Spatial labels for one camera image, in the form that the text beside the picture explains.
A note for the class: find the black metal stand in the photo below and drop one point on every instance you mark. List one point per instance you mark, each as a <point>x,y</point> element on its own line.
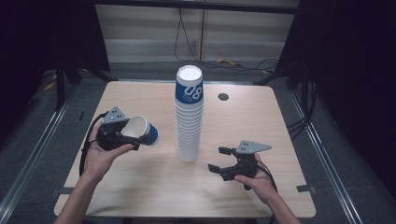
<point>60,84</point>

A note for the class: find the metal floor rail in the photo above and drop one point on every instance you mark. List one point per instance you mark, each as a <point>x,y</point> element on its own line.
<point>327,158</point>
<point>34,152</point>

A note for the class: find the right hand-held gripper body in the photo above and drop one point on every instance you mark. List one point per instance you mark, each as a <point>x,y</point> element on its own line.
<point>246,166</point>

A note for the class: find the stack of paper cups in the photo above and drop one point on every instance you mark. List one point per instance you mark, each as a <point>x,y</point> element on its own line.
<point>188,130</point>

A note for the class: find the person's left hand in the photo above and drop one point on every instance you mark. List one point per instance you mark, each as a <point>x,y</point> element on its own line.
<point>96,161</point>

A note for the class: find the blue white paper cup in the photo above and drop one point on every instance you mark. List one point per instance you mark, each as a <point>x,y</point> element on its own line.
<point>137,126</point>

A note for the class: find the yellow strip on floor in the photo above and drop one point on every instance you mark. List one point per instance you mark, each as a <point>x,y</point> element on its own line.
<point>230,62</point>
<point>49,84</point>

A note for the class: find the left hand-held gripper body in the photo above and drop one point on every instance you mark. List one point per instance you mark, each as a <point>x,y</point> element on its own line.
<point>109,137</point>

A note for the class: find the black curtain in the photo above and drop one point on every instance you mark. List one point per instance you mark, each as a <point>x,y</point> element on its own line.
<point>348,62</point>
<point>46,31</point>

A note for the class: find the black crossbar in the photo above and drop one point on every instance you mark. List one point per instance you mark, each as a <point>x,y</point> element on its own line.
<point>199,6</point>

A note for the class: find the grey tape piece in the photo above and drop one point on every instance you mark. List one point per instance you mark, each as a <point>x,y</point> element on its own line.
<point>66,190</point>
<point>305,188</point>

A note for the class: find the person's right hand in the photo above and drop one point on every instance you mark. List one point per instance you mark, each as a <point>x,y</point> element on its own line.
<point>260,185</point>

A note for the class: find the thin vertical pole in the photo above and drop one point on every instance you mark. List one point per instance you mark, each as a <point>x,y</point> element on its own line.
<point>202,34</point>

